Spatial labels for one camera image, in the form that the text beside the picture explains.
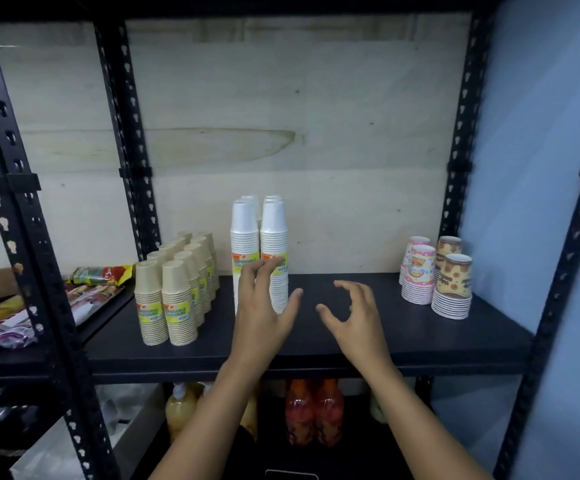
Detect person's right hand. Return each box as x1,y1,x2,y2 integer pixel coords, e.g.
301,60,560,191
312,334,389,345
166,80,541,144
316,280,397,376

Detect person's left hand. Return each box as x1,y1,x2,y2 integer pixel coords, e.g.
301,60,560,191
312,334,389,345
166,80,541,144
229,256,304,369

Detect person's right forearm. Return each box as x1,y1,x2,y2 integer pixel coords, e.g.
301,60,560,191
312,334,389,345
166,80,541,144
354,361,493,480

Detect person's left forearm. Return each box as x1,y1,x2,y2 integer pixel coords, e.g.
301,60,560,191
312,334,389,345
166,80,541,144
149,362,271,480

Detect red drink bottle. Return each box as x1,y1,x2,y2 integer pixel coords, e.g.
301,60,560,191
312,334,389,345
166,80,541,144
315,379,345,448
285,380,317,448

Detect pink patterned cup stack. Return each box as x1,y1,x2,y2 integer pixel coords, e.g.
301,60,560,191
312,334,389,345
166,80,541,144
399,236,432,286
401,245,437,305

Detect pale green bottle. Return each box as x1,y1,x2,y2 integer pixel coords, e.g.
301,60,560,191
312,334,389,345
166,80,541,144
369,390,388,425

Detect rows of brown cup stacks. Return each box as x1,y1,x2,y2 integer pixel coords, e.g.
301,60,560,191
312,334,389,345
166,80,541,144
135,231,220,346

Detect orange juice bottle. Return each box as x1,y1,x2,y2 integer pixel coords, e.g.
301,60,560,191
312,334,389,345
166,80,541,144
240,390,259,441

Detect brown patterned cup stack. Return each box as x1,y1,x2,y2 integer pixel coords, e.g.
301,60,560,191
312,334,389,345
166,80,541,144
435,236,463,283
431,254,473,320

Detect yellow juice bottle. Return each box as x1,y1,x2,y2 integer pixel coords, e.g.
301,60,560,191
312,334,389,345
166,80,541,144
165,383,204,443

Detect black box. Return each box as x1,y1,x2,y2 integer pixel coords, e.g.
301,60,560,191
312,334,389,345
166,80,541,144
264,470,320,480

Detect light plywood back panel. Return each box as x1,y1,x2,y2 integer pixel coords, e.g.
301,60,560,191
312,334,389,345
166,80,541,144
0,14,472,281

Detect green and red snack packet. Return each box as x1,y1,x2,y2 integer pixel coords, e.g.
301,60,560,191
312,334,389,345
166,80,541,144
70,265,135,287

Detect long brown snack packet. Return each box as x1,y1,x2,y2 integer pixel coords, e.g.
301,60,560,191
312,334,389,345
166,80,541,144
65,284,123,326

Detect white plastic bag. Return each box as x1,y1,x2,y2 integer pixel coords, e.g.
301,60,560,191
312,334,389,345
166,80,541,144
95,384,158,438

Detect black metal shelving rack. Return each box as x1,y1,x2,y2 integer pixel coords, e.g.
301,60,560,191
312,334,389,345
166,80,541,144
0,0,580,480

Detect black round pan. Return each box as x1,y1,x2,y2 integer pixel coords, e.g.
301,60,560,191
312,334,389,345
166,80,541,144
0,387,40,458

